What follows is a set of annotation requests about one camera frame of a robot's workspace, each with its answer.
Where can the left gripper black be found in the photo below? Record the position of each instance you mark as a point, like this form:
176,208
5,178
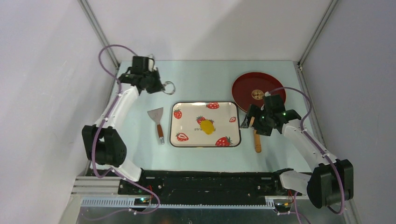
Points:
159,87

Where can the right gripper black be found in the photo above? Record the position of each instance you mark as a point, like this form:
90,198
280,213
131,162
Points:
255,111

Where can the metal scraper wooden handle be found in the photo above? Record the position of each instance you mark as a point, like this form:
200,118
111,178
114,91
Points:
156,115

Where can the yellow dough piece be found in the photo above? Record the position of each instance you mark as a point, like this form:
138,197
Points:
207,126

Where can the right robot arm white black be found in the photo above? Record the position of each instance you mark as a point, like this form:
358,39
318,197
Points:
312,154

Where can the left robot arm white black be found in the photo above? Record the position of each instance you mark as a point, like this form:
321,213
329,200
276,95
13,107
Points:
103,144

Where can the round red plate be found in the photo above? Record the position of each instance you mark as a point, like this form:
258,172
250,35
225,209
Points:
250,88

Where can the strawberry pattern white tray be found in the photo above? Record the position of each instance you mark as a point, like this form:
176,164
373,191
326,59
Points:
185,128

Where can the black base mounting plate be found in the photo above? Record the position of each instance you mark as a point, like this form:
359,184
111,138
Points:
213,188

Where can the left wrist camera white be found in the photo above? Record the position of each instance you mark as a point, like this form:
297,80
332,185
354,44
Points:
151,62

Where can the aluminium frame rail front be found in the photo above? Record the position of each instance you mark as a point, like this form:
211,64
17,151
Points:
113,191

